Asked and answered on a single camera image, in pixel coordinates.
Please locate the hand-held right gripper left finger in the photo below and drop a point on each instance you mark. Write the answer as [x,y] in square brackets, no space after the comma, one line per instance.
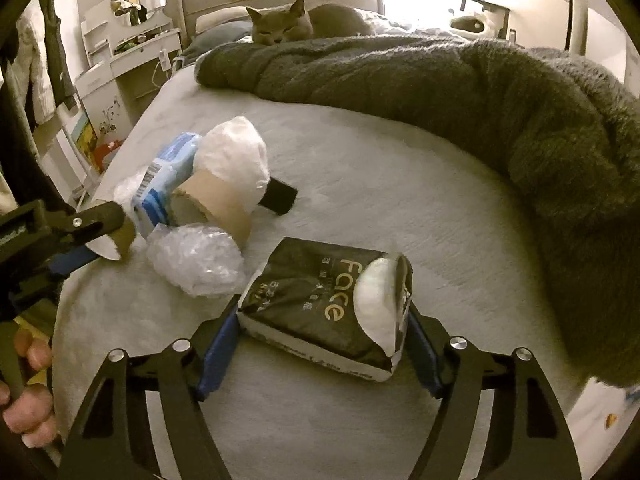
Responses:
[219,357]

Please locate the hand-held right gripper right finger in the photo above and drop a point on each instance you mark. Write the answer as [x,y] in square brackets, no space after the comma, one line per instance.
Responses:
[425,355]

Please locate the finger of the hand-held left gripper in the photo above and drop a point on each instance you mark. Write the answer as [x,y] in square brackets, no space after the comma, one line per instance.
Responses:
[75,262]
[100,216]

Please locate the black tissue pack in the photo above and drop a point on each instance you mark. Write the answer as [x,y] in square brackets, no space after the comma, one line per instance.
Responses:
[310,290]

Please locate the white tissue wad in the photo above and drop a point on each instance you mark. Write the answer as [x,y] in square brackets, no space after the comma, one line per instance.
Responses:
[232,155]

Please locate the black curved plastic piece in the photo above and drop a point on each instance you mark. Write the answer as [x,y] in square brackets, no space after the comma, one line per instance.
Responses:
[277,195]

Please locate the person's left hand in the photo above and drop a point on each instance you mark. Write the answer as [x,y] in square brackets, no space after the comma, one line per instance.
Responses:
[30,410]

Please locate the small clear plastic scrap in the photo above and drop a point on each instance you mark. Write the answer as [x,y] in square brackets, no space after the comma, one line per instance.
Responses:
[130,190]

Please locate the red box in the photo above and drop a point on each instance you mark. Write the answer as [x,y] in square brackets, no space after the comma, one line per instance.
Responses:
[110,155]

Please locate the blue and white packet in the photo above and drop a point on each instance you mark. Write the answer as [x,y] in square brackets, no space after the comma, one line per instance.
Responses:
[165,175]

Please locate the yellow picture board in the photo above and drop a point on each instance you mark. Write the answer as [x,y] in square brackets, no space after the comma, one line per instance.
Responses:
[85,140]

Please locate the crumpled clear plastic wrap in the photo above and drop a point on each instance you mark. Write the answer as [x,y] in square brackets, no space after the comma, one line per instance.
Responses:
[195,260]

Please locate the large cardboard tube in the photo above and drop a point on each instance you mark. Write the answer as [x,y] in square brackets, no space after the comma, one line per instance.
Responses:
[220,200]

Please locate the white dresser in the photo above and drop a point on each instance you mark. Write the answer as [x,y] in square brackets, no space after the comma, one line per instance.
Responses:
[135,70]

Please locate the dark hanging jacket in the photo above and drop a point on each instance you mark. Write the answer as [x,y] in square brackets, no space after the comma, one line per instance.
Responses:
[57,50]

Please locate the white hanging garment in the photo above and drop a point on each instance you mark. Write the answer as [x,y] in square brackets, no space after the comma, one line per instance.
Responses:
[30,55]

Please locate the bed with light sheet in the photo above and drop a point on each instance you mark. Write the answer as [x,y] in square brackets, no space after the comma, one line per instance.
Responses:
[350,185]

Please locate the grey pillow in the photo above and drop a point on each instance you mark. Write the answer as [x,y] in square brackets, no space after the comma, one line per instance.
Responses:
[215,40]

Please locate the cream pillow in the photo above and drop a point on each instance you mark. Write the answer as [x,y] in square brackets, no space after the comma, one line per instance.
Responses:
[220,20]

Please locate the grey cat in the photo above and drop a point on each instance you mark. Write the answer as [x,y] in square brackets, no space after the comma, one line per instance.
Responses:
[280,25]

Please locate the grey fleece blanket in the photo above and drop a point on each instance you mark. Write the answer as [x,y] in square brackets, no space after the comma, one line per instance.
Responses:
[450,90]

